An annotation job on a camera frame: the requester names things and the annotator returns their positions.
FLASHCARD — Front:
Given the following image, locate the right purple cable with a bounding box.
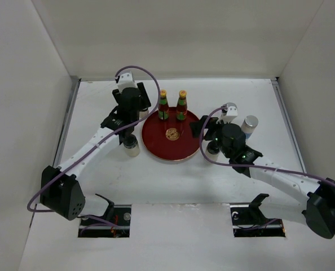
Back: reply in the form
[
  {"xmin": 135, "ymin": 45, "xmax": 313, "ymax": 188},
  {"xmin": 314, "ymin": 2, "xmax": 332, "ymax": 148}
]
[{"xmin": 199, "ymin": 106, "xmax": 335, "ymax": 195}]

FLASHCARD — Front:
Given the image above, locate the green label sauce bottle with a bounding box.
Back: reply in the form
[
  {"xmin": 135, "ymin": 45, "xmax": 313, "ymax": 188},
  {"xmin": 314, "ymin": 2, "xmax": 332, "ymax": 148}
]
[
  {"xmin": 176, "ymin": 90, "xmax": 187, "ymax": 121},
  {"xmin": 158, "ymin": 90, "xmax": 169, "ymax": 120}
]

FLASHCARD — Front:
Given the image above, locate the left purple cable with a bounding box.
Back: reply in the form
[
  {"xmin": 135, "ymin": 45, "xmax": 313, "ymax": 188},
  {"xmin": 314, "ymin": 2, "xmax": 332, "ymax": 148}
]
[{"xmin": 26, "ymin": 65, "xmax": 160, "ymax": 237}]

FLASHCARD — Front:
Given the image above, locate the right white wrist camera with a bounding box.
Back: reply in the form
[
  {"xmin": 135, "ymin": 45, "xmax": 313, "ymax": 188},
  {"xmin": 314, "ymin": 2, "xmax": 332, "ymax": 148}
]
[{"xmin": 219, "ymin": 103, "xmax": 238, "ymax": 124}]

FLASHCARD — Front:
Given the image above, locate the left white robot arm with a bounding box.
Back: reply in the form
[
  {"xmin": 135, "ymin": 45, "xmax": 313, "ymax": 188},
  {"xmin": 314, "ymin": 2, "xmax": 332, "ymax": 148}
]
[{"xmin": 40, "ymin": 82, "xmax": 151, "ymax": 225}]

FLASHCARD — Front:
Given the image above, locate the silver lid jar far right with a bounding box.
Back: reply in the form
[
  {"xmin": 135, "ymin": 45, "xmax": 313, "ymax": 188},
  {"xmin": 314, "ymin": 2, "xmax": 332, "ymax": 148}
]
[{"xmin": 241, "ymin": 115, "xmax": 259, "ymax": 140}]

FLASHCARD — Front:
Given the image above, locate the purple cable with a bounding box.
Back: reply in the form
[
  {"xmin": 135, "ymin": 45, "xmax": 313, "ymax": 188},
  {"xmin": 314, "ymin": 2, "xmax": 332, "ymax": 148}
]
[
  {"xmin": 26, "ymin": 65, "xmax": 160, "ymax": 237},
  {"xmin": 199, "ymin": 106, "xmax": 335, "ymax": 195}
]

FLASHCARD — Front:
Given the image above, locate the red round tray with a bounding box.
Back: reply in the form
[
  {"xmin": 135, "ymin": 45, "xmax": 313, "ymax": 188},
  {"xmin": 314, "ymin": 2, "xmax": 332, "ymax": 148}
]
[{"xmin": 142, "ymin": 107, "xmax": 199, "ymax": 161}]

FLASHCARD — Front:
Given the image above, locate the silver lid jar near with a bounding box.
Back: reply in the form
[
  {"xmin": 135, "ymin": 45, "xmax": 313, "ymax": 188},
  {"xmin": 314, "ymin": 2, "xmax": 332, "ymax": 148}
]
[{"xmin": 221, "ymin": 102, "xmax": 238, "ymax": 120}]

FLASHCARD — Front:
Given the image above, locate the black cap spice jar front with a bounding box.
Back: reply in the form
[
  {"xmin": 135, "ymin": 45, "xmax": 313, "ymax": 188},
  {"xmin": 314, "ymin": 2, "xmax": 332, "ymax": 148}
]
[{"xmin": 205, "ymin": 141, "xmax": 220, "ymax": 159}]

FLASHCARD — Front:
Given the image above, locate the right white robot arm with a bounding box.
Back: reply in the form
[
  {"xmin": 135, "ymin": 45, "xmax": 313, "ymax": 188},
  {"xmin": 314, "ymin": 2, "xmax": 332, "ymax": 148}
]
[{"xmin": 189, "ymin": 115, "xmax": 335, "ymax": 239}]

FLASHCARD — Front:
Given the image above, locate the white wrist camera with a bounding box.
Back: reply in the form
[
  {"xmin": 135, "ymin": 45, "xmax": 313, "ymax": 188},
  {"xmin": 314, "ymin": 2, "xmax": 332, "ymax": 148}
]
[
  {"xmin": 219, "ymin": 103, "xmax": 238, "ymax": 124},
  {"xmin": 115, "ymin": 71, "xmax": 137, "ymax": 93}
]

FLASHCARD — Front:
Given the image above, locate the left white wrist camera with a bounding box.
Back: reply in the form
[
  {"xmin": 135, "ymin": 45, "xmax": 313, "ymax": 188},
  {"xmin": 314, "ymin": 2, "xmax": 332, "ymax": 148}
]
[{"xmin": 115, "ymin": 71, "xmax": 137, "ymax": 93}]

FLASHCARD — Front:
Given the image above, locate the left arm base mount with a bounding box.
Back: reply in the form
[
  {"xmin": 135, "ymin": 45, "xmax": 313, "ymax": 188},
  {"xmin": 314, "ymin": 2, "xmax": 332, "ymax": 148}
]
[{"xmin": 78, "ymin": 194, "xmax": 132, "ymax": 238}]

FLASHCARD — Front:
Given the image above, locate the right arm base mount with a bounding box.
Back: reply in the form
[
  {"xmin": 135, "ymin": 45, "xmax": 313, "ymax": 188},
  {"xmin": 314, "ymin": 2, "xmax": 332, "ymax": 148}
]
[{"xmin": 230, "ymin": 194, "xmax": 285, "ymax": 238}]

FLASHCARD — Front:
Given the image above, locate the silver lid jar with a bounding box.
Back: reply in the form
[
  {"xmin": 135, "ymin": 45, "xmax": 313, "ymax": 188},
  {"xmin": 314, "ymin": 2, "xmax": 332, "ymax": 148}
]
[
  {"xmin": 241, "ymin": 115, "xmax": 259, "ymax": 140},
  {"xmin": 221, "ymin": 102, "xmax": 238, "ymax": 120}
]

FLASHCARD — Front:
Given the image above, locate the black cap glass shaker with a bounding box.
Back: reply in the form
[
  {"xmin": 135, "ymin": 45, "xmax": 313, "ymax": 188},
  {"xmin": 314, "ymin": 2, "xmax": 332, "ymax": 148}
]
[{"xmin": 123, "ymin": 134, "xmax": 140, "ymax": 157}]

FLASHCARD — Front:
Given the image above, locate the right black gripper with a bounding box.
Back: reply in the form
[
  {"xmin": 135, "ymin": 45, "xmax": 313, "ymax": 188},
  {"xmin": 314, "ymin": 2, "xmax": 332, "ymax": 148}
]
[{"xmin": 189, "ymin": 115, "xmax": 232, "ymax": 159}]

